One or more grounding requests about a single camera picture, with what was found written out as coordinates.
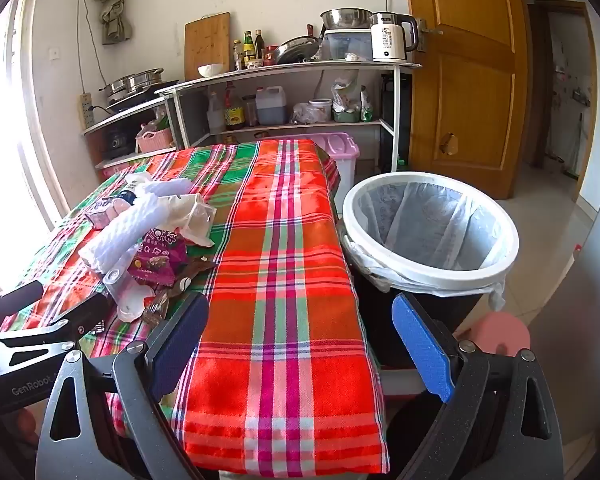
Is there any pink woven basket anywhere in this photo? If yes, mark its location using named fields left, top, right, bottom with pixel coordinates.
left=135, top=124, right=175, bottom=154

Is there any steel frying pan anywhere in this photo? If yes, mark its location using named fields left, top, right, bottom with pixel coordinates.
left=271, top=24, right=326, bottom=66

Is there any pink lidded storage box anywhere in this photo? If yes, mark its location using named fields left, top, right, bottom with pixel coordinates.
left=257, top=132, right=360, bottom=196

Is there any white paper cup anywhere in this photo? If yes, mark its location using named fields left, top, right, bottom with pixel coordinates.
left=116, top=172, right=153, bottom=209

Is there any steel mixing bowl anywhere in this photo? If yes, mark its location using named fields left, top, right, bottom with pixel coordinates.
left=320, top=8, right=375, bottom=31

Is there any clear plastic bottle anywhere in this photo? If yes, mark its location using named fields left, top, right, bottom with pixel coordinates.
left=207, top=91, right=226, bottom=135

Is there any steel steamer pot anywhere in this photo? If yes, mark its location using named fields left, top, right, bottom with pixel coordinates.
left=98, top=68, right=166, bottom=106

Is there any red green plaid tablecloth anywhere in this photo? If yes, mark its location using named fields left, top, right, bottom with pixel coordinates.
left=0, top=138, right=391, bottom=477

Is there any small dark candy wrapper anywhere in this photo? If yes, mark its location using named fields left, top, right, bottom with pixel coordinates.
left=140, top=289, right=172, bottom=325

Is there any purple snack packet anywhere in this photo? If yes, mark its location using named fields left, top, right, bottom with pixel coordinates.
left=127, top=227, right=188, bottom=286

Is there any white printed food bag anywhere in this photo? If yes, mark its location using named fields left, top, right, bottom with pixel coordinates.
left=331, top=79, right=362, bottom=113

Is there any low white metal rack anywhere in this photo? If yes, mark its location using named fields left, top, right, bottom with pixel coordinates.
left=82, top=94, right=181, bottom=171

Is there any white electric kettle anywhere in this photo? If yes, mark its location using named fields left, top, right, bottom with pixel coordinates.
left=370, top=11, right=420, bottom=63

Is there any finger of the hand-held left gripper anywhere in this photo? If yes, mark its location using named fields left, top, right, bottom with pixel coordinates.
left=0, top=280, right=45, bottom=333
left=0, top=294, right=111, bottom=357

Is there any wooden door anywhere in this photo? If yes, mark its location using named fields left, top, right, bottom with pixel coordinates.
left=402, top=0, right=530, bottom=201

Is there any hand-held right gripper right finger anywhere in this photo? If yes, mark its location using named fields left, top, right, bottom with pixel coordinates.
left=391, top=291, right=566, bottom=480

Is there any white plastic tub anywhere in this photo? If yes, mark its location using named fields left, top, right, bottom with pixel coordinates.
left=307, top=98, right=334, bottom=122

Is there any hanging grey cloth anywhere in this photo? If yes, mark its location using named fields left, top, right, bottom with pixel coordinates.
left=90, top=0, right=137, bottom=47

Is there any white round trash bin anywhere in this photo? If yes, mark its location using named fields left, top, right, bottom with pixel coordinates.
left=341, top=180, right=508, bottom=313

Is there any dark liquid plastic jug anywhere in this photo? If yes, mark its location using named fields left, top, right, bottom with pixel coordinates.
left=254, top=85, right=288, bottom=126

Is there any silver refrigerator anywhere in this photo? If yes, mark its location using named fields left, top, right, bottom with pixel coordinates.
left=522, top=152, right=600, bottom=480

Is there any wooden doorway frame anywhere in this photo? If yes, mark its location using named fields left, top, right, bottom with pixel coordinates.
left=527, top=1, right=599, bottom=204

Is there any clear plastic storage box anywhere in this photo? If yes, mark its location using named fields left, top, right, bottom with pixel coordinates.
left=322, top=28, right=374, bottom=61

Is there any window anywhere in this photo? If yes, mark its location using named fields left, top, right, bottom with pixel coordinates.
left=0, top=0, right=73, bottom=293

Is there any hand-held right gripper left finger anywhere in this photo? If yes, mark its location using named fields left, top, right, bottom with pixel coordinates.
left=35, top=291, right=211, bottom=480

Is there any yellow label sauce bottle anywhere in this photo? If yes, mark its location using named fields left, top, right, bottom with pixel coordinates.
left=223, top=81, right=246, bottom=131

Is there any metal door latch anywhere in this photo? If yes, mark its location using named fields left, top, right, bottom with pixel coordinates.
left=415, top=17, right=443, bottom=53

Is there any wooden cutting board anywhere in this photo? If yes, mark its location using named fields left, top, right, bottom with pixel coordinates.
left=184, top=11, right=231, bottom=81

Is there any clear plastic cup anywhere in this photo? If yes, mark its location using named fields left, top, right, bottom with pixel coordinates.
left=101, top=265, right=157, bottom=323

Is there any beige paper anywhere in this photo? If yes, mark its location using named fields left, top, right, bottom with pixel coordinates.
left=157, top=192, right=218, bottom=249

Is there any white rimmed black bin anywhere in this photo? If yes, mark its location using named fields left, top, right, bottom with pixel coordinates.
left=341, top=171, right=521, bottom=368

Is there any crumpled clear plastic bag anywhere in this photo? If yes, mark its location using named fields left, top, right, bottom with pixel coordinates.
left=289, top=102, right=326, bottom=125

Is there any pink milk carton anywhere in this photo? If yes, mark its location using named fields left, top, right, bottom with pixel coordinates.
left=83, top=198, right=131, bottom=231

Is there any pink plastic stool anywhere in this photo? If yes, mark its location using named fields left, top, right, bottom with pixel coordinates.
left=452, top=311, right=532, bottom=358

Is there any brown foil wrapper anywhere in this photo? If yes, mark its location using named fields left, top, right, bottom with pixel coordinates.
left=172, top=255, right=217, bottom=292

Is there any tall white metal rack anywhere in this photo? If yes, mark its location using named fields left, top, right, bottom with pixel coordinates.
left=155, top=60, right=423, bottom=173

